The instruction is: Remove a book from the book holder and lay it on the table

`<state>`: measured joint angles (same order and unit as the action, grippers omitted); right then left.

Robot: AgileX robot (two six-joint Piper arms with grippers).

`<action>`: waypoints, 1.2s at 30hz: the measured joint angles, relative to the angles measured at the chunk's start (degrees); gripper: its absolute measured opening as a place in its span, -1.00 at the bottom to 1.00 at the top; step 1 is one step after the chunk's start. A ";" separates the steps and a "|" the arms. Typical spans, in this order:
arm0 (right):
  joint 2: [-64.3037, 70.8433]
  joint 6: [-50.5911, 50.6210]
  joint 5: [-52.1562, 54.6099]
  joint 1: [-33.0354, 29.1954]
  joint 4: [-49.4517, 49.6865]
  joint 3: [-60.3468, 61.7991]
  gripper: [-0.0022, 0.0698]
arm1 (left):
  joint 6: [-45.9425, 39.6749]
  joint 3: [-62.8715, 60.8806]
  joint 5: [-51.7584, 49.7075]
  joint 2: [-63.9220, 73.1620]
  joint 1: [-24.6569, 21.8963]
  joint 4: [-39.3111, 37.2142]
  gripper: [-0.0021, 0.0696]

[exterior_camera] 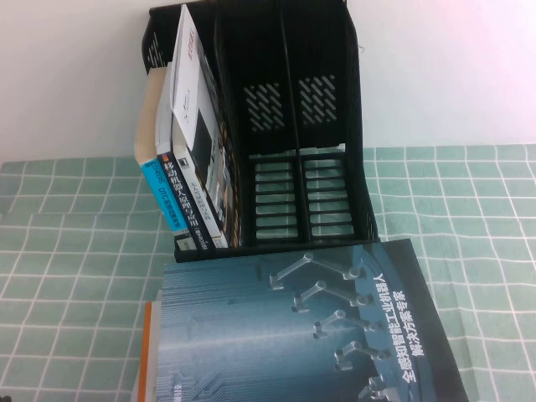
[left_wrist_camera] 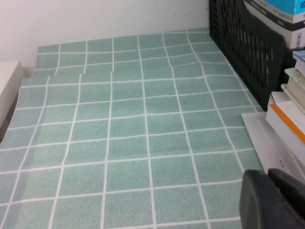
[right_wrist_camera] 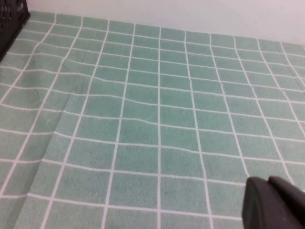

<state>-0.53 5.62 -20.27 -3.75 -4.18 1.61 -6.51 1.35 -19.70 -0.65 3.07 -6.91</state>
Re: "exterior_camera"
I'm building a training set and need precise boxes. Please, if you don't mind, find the white AgileX brochure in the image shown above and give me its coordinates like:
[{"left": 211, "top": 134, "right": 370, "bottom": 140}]
[{"left": 168, "top": 3, "right": 249, "bottom": 249}]

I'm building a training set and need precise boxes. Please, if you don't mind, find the white spine book gear cover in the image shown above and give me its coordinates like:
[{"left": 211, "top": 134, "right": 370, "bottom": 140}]
[{"left": 170, "top": 121, "right": 230, "bottom": 251}]

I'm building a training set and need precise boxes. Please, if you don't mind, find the black spine book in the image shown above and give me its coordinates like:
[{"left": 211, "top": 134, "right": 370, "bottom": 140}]
[{"left": 154, "top": 61, "right": 207, "bottom": 255}]

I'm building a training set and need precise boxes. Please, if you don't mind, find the blue spine book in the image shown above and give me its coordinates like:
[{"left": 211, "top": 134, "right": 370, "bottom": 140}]
[{"left": 133, "top": 66, "right": 190, "bottom": 235}]

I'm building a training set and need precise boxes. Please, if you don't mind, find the black plastic book holder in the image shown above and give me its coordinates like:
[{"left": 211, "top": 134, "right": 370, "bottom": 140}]
[{"left": 141, "top": 0, "right": 380, "bottom": 264}]

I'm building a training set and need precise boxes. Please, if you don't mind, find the orange edged book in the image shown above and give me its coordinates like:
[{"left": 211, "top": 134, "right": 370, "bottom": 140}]
[{"left": 129, "top": 288, "right": 165, "bottom": 402}]

